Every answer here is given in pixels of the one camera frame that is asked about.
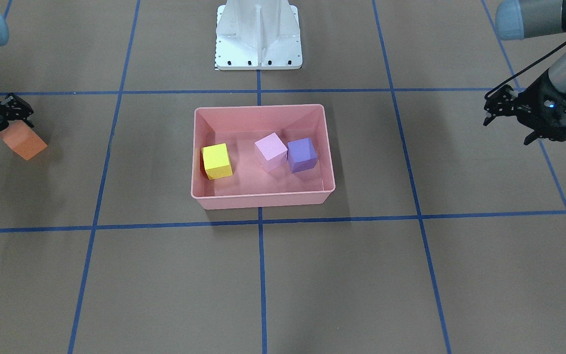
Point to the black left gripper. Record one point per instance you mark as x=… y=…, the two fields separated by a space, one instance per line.
x=530 y=102

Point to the orange foam block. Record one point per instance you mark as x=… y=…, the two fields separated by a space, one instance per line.
x=21 y=139

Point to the yellow foam block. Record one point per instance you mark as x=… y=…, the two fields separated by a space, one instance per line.
x=216 y=161

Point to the purple foam block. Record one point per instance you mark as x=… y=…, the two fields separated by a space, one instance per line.
x=302 y=155

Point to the pink foam block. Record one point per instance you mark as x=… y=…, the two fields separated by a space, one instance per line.
x=271 y=152

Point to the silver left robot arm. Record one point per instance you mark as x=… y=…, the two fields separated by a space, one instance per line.
x=523 y=19

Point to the pink plastic bin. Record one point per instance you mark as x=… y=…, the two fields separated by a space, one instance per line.
x=250 y=185

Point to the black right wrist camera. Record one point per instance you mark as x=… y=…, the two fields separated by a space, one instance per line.
x=16 y=108

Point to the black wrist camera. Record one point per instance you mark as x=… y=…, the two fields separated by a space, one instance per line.
x=501 y=103
x=16 y=108

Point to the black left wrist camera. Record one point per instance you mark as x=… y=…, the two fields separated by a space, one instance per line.
x=501 y=103

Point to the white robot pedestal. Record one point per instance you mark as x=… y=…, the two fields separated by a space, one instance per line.
x=258 y=35

